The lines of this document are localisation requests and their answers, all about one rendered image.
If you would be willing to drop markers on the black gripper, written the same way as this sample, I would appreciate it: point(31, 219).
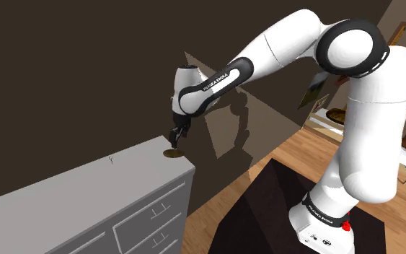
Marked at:
point(182, 121)

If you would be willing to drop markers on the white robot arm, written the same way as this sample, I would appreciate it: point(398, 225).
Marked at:
point(375, 116)

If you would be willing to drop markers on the brown round plate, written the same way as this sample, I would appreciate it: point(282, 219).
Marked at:
point(173, 153)

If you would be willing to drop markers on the dark robot stand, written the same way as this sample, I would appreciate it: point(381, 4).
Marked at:
point(259, 211)

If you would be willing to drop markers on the grey chest of drawers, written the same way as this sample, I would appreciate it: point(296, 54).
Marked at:
point(65, 197)

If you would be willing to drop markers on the small framed picture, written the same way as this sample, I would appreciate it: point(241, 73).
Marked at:
point(320, 104)

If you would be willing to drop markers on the low wooden table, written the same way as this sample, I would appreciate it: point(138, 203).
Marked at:
point(324, 127)

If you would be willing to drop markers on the dark tilted wall picture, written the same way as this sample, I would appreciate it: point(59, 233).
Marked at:
point(313, 89)

